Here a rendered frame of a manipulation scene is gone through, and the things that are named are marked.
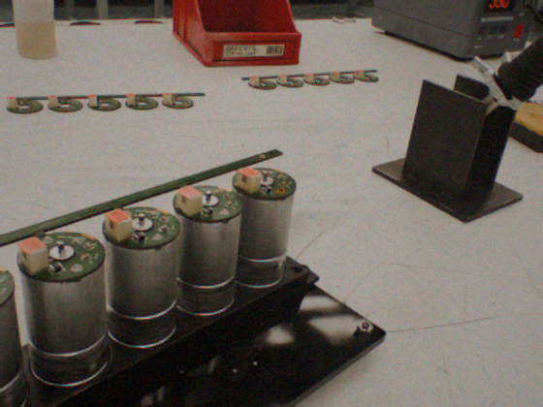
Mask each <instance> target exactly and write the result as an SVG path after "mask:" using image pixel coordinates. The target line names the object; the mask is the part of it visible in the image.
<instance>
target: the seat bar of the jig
mask: <svg viewBox="0 0 543 407"><path fill-rule="evenodd" d="M308 277H309V270H308V269H307V268H305V267H304V266H303V265H299V264H298V263H297V262H296V261H294V260H293V259H291V258H290V257H287V256H286V262H285V268H284V273H283V279H282V280H281V281H280V282H279V283H278V284H276V285H275V286H272V287H266V288H252V287H244V286H242V285H239V284H238V283H236V287H235V295H234V302H233V304H232V305H231V307H230V308H228V309H227V310H225V311H223V312H222V313H220V314H216V315H213V316H194V315H190V314H187V313H185V312H183V311H181V310H179V309H177V310H176V331H175V333H174V334H173V336H172V338H170V339H168V340H167V341H165V342H164V343H163V344H161V345H157V346H154V347H149V348H143V349H135V348H128V347H125V346H122V345H119V344H117V343H115V342H114V341H112V339H111V338H109V336H108V348H109V362H108V364H107V366H106V368H105V369H104V371H103V372H102V373H101V374H99V375H98V376H97V377H96V378H94V379H92V380H91V381H90V382H86V383H83V384H81V385H78V386H75V387H70V388H56V387H52V386H48V385H46V384H44V383H42V382H40V381H38V380H37V379H36V378H35V377H34V376H33V374H32V370H31V363H30V357H29V350H28V344H26V345H22V346H21V348H22V353H23V357H24V363H25V376H26V383H27V388H28V395H29V397H28V400H27V403H26V405H25V407H95V406H97V405H98V404H101V403H103V402H105V401H106V400H108V399H110V398H111V397H113V396H116V395H118V394H119V393H121V392H122V391H125V390H127V389H129V388H131V387H133V386H134V385H135V384H137V383H139V382H141V381H142V380H144V379H146V378H148V377H149V376H150V375H154V374H156V373H157V372H158V371H160V370H162V369H164V368H165V367H168V366H170V365H172V364H173V363H175V362H176V361H178V360H182V359H183V358H185V357H186V356H188V355H190V354H192V353H194V352H196V351H198V350H200V349H201V348H202V347H204V346H207V345H208V344H209V343H211V342H213V341H215V340H216V339H217V338H221V337H223V336H224V335H225V334H227V333H229V332H231V331H232V330H235V329H237V328H239V327H240V326H242V325H244V324H247V323H249V322H250V321H252V320H253V319H255V318H257V317H258V316H261V315H263V314H265V313H266V312H268V311H269V310H271V309H273V308H275V307H276V306H278V305H280V304H282V302H284V301H288V300H290V298H292V297H295V296H297V295H298V294H301V293H303V292H304V291H305V290H306V287H307V282H308Z"/></svg>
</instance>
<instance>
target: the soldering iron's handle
mask: <svg viewBox="0 0 543 407"><path fill-rule="evenodd" d="M497 73H498V79H499V81H500V83H502V85H503V86H504V88H505V89H506V91H508V92H509V93H510V94H511V95H513V97H515V98H518V99H520V100H524V101H527V100H528V99H530V98H532V97H534V95H535V92H536V89H538V88H539V87H540V86H541V85H542V84H543V34H542V35H540V36H539V37H538V38H537V39H536V40H535V41H534V42H532V43H531V44H530V45H529V46H528V47H526V49H524V50H523V51H522V52H520V54H519V55H517V56H516V57H515V58H514V59H512V61H510V62H504V63H502V64H501V65H500V66H499V67H498V71H497Z"/></svg>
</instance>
